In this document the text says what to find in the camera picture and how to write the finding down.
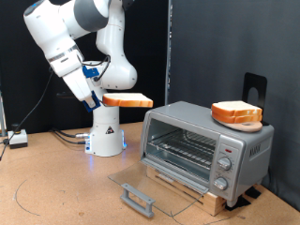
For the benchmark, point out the black metal bookend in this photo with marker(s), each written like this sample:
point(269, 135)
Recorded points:
point(247, 79)

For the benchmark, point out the black foam pad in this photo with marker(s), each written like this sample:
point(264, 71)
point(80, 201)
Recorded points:
point(253, 193)
point(240, 203)

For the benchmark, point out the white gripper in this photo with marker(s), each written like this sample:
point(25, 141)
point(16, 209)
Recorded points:
point(78, 84)

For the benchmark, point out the silver toaster oven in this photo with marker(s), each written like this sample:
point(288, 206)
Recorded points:
point(250, 150)

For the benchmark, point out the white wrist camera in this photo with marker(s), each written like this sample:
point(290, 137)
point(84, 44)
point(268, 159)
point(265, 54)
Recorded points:
point(65, 65)

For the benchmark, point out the silver oven knob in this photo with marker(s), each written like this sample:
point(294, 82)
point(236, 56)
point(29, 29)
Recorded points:
point(221, 183)
point(224, 163)

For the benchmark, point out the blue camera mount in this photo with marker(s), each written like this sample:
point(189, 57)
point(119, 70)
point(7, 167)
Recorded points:
point(90, 72)

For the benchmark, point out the white bread slice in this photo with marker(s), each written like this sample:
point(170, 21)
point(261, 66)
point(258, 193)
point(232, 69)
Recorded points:
point(231, 119)
point(234, 108)
point(128, 99)

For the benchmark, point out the grey emergency stop box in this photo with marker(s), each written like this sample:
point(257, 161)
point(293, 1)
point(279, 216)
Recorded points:
point(18, 139)

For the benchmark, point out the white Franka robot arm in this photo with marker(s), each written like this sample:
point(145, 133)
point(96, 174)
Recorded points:
point(115, 72)

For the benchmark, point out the metal frame leg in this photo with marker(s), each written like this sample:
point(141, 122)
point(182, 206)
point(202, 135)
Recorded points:
point(2, 118)

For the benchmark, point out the vertical aluminium pole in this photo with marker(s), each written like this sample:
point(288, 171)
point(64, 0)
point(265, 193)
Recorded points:
point(169, 47)

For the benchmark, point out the wooden block base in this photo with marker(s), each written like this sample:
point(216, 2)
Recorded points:
point(212, 204)

